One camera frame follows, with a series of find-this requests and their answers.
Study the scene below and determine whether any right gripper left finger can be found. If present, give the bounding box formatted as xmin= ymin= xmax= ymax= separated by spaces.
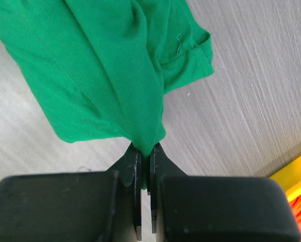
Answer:
xmin=0 ymin=145 xmax=142 ymax=241

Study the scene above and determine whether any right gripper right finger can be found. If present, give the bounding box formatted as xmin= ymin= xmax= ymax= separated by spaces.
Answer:
xmin=147 ymin=144 xmax=301 ymax=241

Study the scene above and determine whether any green t-shirt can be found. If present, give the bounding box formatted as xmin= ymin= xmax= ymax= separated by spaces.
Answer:
xmin=0 ymin=0 xmax=215 ymax=157

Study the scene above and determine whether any yellow plastic bin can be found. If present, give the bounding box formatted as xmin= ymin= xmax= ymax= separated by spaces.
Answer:
xmin=270 ymin=156 xmax=301 ymax=202

